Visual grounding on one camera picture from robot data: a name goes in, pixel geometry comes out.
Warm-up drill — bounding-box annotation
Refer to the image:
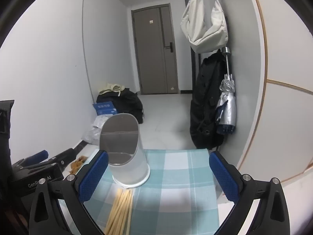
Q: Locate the grey plastic mailing bag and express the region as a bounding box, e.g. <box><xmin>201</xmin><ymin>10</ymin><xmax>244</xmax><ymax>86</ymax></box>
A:
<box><xmin>81</xmin><ymin>127</ymin><xmax>101</xmax><ymax>144</ymax></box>

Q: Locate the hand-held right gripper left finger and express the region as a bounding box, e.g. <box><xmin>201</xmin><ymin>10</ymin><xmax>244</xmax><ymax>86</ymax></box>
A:
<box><xmin>29</xmin><ymin>149</ymin><xmax>109</xmax><ymax>235</ymax></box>

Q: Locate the blue cardboard box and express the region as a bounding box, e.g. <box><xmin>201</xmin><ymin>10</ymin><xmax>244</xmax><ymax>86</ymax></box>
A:
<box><xmin>92</xmin><ymin>102</ymin><xmax>118</xmax><ymax>116</ymax></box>

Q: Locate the white shoulder bag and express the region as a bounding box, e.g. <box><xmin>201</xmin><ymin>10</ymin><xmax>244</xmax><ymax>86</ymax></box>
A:
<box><xmin>180</xmin><ymin>0</ymin><xmax>228</xmax><ymax>53</ymax></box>

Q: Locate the teal checked tablecloth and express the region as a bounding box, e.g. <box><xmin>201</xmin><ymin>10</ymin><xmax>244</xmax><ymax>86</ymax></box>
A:
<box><xmin>57</xmin><ymin>149</ymin><xmax>220</xmax><ymax>235</ymax></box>

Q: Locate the white translucent utensil holder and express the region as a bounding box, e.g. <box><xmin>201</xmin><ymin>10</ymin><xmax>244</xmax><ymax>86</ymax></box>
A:
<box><xmin>99</xmin><ymin>114</ymin><xmax>150</xmax><ymax>189</ymax></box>

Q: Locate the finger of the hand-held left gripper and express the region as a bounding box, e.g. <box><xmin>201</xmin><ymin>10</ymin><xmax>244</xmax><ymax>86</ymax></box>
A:
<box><xmin>48</xmin><ymin>148</ymin><xmax>77</xmax><ymax>172</ymax></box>
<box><xmin>12</xmin><ymin>150</ymin><xmax>49</xmax><ymax>170</ymax></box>

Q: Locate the black framed glass door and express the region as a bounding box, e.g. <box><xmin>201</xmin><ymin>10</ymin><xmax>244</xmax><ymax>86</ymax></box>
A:
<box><xmin>181</xmin><ymin>0</ymin><xmax>199</xmax><ymax>103</ymax></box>

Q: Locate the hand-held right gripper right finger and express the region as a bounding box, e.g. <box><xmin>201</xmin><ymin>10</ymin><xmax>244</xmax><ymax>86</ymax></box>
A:
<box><xmin>208</xmin><ymin>150</ymin><xmax>291</xmax><ymax>235</ymax></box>

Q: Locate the pile of bamboo chopsticks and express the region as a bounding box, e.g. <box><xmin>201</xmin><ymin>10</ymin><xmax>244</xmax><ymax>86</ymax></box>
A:
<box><xmin>105</xmin><ymin>188</ymin><xmax>134</xmax><ymax>235</ymax></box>

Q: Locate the grey-brown door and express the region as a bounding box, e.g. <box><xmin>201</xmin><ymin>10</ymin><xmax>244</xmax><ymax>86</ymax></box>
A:
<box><xmin>131</xmin><ymin>4</ymin><xmax>179</xmax><ymax>95</ymax></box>

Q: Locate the silver plastic mailing bag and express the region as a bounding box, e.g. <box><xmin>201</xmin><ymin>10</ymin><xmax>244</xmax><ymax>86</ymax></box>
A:
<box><xmin>92</xmin><ymin>115</ymin><xmax>108</xmax><ymax>129</ymax></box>

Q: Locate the cream garment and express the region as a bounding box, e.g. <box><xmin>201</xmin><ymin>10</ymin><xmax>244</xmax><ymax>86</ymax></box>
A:
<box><xmin>98</xmin><ymin>83</ymin><xmax>126</xmax><ymax>97</ymax></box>

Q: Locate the silver folding umbrella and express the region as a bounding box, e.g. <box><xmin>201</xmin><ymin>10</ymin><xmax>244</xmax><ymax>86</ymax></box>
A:
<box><xmin>215</xmin><ymin>46</ymin><xmax>237</xmax><ymax>135</ymax></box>

